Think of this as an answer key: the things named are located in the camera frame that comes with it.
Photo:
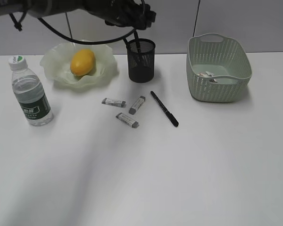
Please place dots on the clear water bottle green label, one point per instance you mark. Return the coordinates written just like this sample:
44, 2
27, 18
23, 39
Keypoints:
29, 92

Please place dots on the pale green plastic basket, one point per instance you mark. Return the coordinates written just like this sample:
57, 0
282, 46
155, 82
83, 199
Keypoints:
226, 59

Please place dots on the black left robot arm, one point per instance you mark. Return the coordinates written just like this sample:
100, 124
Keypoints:
40, 8

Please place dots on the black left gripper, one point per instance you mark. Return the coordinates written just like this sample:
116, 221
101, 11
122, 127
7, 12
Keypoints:
122, 13

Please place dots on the pale green wavy glass plate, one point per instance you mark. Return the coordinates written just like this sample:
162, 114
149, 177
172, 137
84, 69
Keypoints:
56, 65

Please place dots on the white waste paper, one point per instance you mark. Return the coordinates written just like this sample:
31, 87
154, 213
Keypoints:
207, 74

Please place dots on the black marker pen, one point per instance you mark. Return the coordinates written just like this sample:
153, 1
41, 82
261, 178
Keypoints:
136, 38
169, 115
134, 57

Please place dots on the black mesh pen holder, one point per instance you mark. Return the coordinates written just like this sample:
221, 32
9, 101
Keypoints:
145, 73

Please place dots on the yellow mango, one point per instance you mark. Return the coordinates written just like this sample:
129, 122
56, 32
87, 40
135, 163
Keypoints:
82, 62

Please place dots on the grey white eraser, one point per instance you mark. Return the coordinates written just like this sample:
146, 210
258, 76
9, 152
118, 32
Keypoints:
113, 102
137, 104
127, 120

